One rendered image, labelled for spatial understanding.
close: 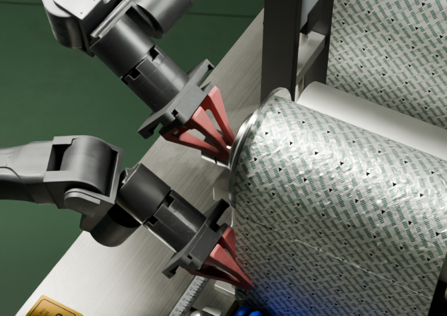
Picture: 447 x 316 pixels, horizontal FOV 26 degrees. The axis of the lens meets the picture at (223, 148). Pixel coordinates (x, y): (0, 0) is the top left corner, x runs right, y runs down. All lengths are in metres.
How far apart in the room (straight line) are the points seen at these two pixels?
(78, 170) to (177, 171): 0.43
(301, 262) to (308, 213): 0.09
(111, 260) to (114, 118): 1.47
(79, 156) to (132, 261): 0.34
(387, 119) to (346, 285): 0.21
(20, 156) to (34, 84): 1.85
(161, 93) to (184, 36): 2.04
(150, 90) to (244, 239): 0.20
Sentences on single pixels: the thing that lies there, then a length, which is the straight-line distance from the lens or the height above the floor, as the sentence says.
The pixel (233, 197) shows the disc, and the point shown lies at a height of 1.24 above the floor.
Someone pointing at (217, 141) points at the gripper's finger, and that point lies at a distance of 1.10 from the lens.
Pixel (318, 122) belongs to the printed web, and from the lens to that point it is 1.05.
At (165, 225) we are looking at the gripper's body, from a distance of 1.15.
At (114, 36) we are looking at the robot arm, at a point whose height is 1.36.
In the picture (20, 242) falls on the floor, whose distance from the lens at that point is 2.62.
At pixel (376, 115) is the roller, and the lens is 1.17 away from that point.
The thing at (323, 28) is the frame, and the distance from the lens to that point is 1.52.
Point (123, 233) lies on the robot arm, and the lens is 1.21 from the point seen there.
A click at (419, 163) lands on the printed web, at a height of 1.31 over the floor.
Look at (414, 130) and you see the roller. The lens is 1.16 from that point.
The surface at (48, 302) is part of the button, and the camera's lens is 1.38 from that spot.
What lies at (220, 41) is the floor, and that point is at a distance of 3.10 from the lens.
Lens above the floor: 2.07
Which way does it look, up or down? 48 degrees down
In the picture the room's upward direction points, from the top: straight up
